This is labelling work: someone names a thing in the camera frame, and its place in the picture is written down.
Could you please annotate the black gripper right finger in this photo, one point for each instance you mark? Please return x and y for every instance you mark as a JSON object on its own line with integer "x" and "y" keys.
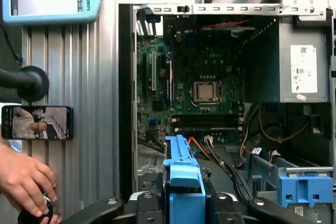
{"x": 225, "y": 208}

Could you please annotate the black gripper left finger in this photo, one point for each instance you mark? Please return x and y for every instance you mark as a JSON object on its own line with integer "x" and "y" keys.
{"x": 148, "y": 208}

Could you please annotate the hard disk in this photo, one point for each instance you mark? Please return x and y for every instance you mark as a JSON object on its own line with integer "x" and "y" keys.
{"x": 183, "y": 176}

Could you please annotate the person's bare hand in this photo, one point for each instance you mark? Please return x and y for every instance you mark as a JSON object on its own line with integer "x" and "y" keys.
{"x": 21, "y": 176}

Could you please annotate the grey metal drive cage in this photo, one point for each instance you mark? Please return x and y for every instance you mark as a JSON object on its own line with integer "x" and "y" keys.
{"x": 265, "y": 166}

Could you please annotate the blue drive latch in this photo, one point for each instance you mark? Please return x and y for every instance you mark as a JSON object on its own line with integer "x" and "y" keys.
{"x": 302, "y": 190}

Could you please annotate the installed RAM stick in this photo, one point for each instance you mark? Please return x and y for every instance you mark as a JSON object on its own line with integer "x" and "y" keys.
{"x": 207, "y": 129}

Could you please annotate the black RAM slot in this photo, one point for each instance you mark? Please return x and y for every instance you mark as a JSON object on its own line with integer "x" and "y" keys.
{"x": 207, "y": 121}
{"x": 207, "y": 125}
{"x": 207, "y": 116}

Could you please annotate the black PC case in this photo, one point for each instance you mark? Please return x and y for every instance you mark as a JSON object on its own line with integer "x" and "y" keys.
{"x": 126, "y": 103}

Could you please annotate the CPU socket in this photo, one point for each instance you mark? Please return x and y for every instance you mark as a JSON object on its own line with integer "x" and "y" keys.
{"x": 220, "y": 93}

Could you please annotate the silver CPU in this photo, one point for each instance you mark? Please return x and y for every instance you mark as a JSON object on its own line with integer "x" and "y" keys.
{"x": 206, "y": 92}

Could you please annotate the socket cover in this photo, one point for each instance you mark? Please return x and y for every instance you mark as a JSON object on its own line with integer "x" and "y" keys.
{"x": 195, "y": 91}

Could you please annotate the black expansion slot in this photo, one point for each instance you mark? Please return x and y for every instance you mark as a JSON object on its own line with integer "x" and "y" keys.
{"x": 145, "y": 72}

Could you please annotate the white expansion slot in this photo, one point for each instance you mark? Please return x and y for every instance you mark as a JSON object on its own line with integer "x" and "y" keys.
{"x": 153, "y": 72}

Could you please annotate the black smartphone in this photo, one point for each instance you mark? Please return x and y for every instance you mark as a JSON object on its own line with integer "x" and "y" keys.
{"x": 36, "y": 123}

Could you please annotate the green motherboard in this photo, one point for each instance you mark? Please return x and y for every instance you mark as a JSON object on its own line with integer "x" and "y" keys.
{"x": 183, "y": 72}

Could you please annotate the grey power supply unit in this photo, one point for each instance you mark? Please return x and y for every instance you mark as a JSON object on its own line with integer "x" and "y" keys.
{"x": 265, "y": 64}

